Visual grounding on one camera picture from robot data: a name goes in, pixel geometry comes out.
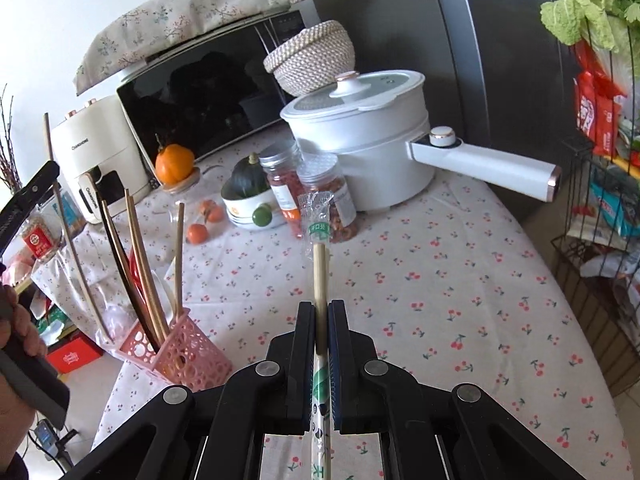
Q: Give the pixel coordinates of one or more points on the clear glass jar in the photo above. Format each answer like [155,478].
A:
[181,185]

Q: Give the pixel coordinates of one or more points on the red cardboard box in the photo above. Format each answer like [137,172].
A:
[75,356]

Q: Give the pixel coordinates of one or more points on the person's left hand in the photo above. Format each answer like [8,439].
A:
[27,335]

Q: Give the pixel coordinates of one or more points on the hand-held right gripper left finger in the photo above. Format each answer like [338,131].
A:
[306,330]

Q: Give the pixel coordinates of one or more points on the clear jar of red berries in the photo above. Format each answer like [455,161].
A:
[282,190]

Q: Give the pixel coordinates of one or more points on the dried twig branches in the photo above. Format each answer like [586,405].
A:
[10,155]

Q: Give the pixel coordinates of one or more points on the floral cloth cover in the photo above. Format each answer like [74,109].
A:
[190,5]

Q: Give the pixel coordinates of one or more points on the small orange persimmon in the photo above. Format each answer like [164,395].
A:
[214,211]
[197,233]

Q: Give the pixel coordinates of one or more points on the woven straw basket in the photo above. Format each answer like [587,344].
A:
[315,55]

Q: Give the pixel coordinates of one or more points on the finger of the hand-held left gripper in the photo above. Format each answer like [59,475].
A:
[30,200]

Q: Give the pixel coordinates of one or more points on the paper chopsticks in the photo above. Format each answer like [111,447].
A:
[320,270]

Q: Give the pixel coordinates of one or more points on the red label food jar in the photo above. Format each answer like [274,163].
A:
[42,237]

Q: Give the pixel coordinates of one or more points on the dark green squash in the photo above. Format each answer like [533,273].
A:
[245,177]

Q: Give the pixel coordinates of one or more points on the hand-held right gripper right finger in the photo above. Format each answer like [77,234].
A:
[336,330]

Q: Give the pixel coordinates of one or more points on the pink perforated utensil holder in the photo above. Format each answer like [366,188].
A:
[190,355]

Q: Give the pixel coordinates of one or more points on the clear jar of dried slices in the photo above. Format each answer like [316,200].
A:
[332,205]

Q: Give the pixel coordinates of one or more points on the white electric cooking pot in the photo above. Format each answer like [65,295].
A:
[370,160]

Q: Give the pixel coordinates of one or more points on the napa cabbage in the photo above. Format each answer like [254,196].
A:
[580,5]

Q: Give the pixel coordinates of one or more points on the small green round fruit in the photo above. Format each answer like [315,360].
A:
[261,216]

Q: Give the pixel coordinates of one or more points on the red plastic spoon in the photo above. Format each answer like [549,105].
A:
[136,280]

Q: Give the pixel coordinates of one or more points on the cherry print tablecloth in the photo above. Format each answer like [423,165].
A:
[425,310]

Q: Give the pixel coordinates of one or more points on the pile of snack packets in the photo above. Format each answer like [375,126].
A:
[600,120]

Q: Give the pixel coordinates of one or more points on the white pot lid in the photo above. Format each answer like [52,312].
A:
[360,91]

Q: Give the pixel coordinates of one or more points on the white printed ceramic bowl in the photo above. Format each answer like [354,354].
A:
[240,212]

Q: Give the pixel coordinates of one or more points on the black glass microwave oven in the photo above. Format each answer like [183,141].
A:
[200,90]

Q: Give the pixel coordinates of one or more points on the white air fryer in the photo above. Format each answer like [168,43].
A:
[95,150]

